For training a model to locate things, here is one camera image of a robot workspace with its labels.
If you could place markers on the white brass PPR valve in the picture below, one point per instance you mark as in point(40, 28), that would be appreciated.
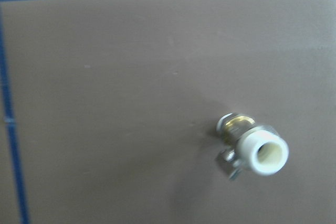
point(250, 145)

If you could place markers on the brown paper table mat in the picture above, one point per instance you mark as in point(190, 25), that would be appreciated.
point(109, 109)

